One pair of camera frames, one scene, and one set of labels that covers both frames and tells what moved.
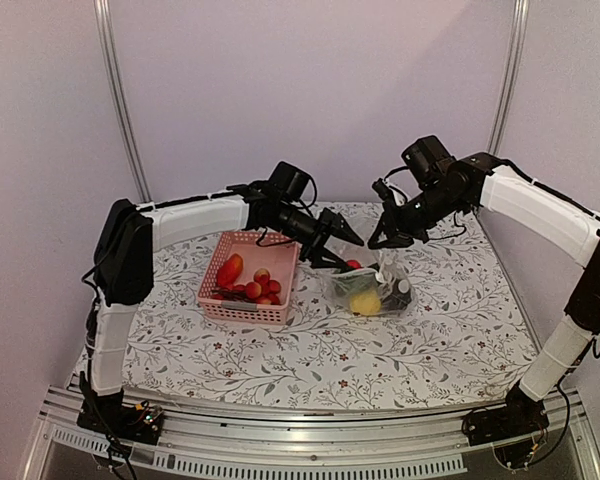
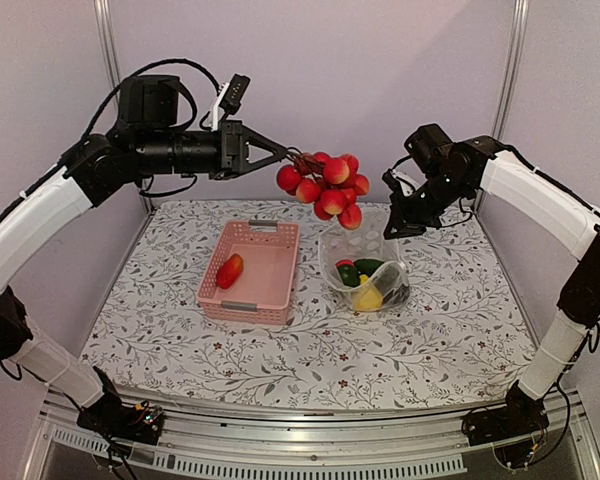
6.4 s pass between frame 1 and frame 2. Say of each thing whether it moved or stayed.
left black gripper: moved
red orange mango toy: stayed
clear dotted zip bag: moved
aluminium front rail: stayed
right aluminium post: stayed
